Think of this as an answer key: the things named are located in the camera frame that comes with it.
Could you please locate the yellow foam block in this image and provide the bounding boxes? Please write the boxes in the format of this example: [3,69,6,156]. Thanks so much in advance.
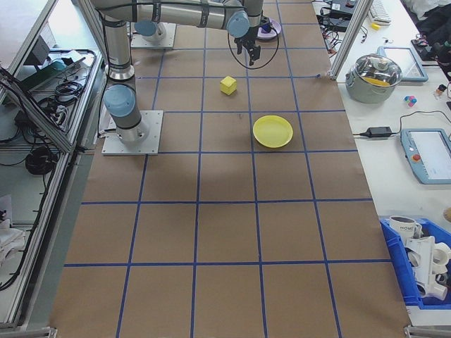
[220,75,237,96]

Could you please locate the lavender round plate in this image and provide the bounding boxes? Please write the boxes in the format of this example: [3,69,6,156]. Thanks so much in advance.
[256,19,283,42]

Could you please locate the yellow round plate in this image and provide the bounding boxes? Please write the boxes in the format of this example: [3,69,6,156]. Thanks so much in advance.
[252,115,294,149]

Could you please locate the black laptop with label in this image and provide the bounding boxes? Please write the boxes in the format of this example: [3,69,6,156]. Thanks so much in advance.
[328,0,355,18]

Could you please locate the steel pot with lid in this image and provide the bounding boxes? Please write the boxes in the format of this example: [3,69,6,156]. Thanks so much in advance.
[345,52,403,105]

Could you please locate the white keyboard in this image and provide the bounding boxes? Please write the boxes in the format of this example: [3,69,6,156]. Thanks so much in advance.
[368,0,393,26]

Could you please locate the yellow item inside pot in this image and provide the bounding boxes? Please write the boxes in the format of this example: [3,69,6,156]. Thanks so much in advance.
[362,75,393,88]

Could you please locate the blue grey teach pendant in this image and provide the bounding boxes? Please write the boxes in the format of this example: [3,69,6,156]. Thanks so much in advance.
[400,128,451,184]
[376,45,430,82]

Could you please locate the black fabric bag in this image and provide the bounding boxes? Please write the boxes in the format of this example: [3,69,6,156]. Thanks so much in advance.
[418,0,451,49]

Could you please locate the white power strip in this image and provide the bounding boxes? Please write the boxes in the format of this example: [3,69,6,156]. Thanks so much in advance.
[51,104,73,125]

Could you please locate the grey metal box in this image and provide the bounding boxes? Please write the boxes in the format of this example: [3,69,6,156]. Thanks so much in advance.
[23,35,51,68]

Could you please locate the white printed mug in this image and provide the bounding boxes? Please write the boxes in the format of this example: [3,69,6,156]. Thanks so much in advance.
[389,215,423,241]

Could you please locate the blue plastic bin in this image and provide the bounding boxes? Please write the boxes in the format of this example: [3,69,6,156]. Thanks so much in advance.
[379,216,451,311]

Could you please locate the white plastic pipe fittings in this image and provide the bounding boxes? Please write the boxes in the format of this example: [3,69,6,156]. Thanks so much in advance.
[404,234,451,301]

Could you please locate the white crumpled cloth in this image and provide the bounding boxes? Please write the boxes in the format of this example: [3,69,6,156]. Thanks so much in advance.
[0,193,28,263]

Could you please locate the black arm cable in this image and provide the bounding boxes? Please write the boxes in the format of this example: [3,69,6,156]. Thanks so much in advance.
[228,30,280,70]

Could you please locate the white square base plate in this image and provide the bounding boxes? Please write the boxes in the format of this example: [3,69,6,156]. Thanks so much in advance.
[130,23,177,50]
[101,110,165,156]

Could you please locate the aluminium profile post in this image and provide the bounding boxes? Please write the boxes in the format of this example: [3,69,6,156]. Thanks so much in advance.
[327,0,375,82]

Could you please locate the black adapter cable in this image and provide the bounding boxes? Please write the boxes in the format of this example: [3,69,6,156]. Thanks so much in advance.
[352,110,451,138]

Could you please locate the black cable bundle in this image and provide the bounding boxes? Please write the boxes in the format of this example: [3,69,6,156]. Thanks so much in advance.
[35,80,87,106]

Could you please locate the black wired gadget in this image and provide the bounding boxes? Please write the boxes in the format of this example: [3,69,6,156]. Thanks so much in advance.
[424,41,451,71]

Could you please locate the V-shaped metal bar frame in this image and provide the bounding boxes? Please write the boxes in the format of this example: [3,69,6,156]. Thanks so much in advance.
[0,0,106,332]

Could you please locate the black coiled cable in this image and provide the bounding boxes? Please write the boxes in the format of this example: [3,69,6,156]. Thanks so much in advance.
[25,145,58,176]

